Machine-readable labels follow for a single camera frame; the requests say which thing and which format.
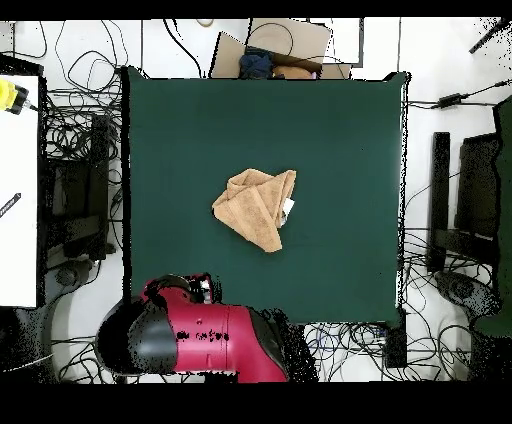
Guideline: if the black flat bar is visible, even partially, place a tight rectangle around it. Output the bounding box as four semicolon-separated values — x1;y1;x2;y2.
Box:
426;131;451;273

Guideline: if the tan terry towel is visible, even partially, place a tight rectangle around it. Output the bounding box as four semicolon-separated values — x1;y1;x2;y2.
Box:
211;168;298;254

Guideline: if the white board with grey frame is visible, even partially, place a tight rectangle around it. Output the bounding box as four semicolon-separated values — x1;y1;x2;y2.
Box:
307;17;365;68

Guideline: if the yellow and black tool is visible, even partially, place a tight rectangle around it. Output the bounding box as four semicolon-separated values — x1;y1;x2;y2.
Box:
0;78;30;116

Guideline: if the black metal stand frame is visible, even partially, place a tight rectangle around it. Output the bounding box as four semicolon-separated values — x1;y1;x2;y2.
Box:
41;113;111;261

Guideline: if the green cloth on side table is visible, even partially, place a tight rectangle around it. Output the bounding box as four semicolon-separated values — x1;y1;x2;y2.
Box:
473;95;512;337

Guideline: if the black square panel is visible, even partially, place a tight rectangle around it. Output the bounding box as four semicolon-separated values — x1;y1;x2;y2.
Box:
455;133;501;241

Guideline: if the grey stand foot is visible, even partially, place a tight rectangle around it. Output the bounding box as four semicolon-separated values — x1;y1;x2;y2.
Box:
46;258;97;297
434;270;501;321

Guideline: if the dark green table cloth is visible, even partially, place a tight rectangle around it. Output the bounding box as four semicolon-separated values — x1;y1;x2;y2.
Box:
120;65;413;327

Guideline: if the orange garment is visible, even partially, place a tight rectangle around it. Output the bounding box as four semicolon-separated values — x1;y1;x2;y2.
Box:
272;64;314;80

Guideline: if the black power adapter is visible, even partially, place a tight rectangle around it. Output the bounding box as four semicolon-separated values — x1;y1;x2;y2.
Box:
436;92;470;109

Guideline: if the navy blue garment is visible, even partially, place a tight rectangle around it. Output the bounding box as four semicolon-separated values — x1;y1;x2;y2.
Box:
238;46;276;80

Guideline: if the brown cardboard box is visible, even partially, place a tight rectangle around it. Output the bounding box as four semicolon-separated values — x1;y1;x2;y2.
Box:
208;17;353;80

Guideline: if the black marker pen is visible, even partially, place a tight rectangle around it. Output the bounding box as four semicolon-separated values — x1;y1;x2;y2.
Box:
0;192;22;219

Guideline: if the white desk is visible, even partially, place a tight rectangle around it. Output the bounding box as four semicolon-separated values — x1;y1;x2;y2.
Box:
0;74;40;308

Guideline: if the black slanted rod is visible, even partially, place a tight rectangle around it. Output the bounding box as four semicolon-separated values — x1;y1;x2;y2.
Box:
468;17;512;55

